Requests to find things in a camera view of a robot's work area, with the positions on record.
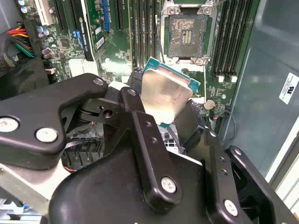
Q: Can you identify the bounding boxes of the thin metal locking lever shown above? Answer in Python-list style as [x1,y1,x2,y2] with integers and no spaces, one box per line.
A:
[155,21,166,64]

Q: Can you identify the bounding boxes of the gripper black right finger with narrow bars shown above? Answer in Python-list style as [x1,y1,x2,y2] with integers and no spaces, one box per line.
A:
[174,99,299,224]

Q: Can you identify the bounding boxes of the gripper black left finger with wide plate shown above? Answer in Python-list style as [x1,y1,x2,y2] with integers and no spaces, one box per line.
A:
[0,67,183,213]

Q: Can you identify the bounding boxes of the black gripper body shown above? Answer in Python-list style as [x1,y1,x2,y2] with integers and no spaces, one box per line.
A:
[48,148,207,224]

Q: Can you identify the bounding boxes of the silver CPU green board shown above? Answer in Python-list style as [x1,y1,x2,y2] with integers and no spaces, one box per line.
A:
[141,56,201,129]

